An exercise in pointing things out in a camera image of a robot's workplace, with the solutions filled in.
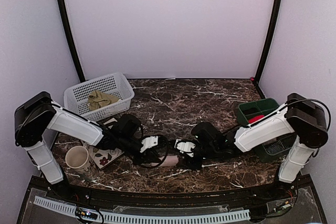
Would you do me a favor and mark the pink white underwear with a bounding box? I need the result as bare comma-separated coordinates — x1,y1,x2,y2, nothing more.
160,155,179,167

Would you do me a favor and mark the olive green cloth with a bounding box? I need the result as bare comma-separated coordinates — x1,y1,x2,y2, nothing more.
87,90,120,111

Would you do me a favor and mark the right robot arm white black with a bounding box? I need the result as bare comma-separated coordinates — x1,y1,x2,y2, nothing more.
174,93,332,200

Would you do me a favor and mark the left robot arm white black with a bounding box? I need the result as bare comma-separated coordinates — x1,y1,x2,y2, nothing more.
14,91,169,201

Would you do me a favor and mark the floral square ceramic plate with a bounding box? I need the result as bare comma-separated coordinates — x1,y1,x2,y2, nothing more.
81,141,124,170

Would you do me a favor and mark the green divided organizer box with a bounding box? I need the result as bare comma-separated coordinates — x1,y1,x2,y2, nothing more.
234,98,296,163

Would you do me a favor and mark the beige floral mug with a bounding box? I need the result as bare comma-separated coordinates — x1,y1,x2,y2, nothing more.
65,146,98,180

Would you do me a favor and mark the red rolled cloth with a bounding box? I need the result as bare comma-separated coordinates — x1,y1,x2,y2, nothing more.
248,115,265,124

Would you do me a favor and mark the white plastic mesh basket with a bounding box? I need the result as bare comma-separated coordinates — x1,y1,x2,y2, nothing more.
64,72,134,121

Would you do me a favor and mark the black striped rolled cloth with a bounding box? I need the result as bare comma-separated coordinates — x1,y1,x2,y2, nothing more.
264,141,288,155

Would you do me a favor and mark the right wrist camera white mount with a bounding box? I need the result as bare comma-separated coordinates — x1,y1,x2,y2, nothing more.
174,139,196,154

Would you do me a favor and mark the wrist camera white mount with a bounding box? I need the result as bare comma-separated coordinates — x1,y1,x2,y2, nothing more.
140,136,159,153
174,139,196,154

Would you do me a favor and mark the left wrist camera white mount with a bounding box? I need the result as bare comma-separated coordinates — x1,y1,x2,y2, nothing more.
140,136,159,153

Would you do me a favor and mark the white slotted cable duct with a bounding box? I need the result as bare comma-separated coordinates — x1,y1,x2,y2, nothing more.
33,196,250,223

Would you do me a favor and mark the black front table rail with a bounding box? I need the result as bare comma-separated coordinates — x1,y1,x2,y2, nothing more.
26,174,316,209

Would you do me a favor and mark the left black frame post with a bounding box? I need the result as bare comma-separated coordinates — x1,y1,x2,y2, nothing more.
57,0,86,82

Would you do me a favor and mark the black frame post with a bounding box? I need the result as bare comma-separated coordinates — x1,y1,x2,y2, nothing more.
57,0,86,82
254,0,281,86

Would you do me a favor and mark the right black frame post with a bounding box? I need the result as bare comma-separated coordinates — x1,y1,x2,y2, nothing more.
254,0,281,86

